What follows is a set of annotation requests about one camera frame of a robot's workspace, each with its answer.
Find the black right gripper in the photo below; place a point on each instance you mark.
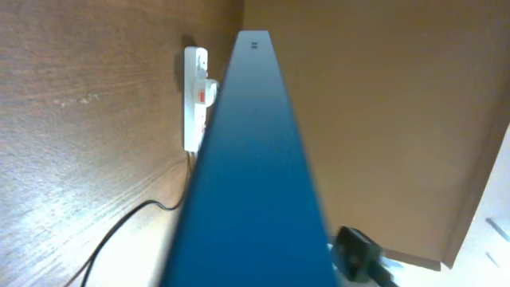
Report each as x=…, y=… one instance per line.
x=358, y=260

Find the blue Galaxy smartphone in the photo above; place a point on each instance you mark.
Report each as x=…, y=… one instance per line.
x=251, y=216

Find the white charger adapter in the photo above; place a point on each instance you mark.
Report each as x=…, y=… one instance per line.
x=206, y=90

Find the white power strip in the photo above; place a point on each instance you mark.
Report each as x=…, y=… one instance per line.
x=195, y=72

